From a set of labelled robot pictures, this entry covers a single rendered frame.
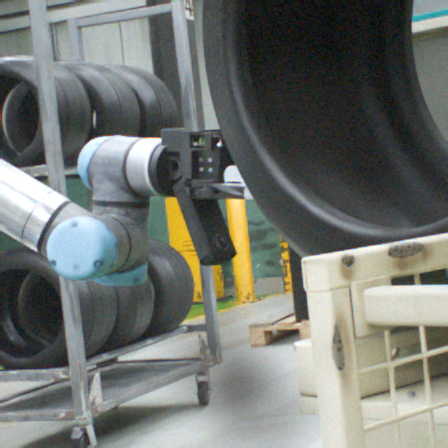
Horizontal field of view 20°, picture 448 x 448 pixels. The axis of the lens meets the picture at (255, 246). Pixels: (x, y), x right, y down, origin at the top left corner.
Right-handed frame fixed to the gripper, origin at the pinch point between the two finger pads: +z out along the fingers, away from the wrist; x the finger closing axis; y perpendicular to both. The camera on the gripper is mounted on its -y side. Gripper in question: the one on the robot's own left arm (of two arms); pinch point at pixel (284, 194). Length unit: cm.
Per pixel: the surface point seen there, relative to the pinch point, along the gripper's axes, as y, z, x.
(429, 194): -0.7, 9.1, 15.3
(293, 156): 4.4, 1.0, 0.5
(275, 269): -166, -698, 702
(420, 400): -18.6, 25.2, -6.7
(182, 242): -138, -744, 633
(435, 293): 4, 65, -57
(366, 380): -17.5, 18.7, -7.5
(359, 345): -13.8, 18.2, -8.0
